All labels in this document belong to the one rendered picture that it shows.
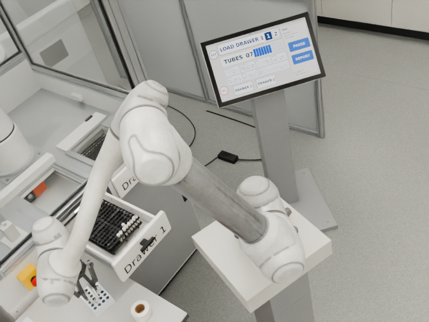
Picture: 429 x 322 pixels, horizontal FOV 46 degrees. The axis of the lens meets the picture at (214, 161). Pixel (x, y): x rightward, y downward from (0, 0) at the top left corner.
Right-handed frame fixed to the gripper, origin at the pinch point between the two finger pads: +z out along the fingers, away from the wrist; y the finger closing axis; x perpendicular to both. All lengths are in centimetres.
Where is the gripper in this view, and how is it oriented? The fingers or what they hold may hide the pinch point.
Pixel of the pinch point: (90, 293)
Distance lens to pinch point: 195.9
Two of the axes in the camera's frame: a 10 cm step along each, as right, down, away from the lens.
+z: 2.0, 7.1, 6.7
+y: -7.0, 5.9, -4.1
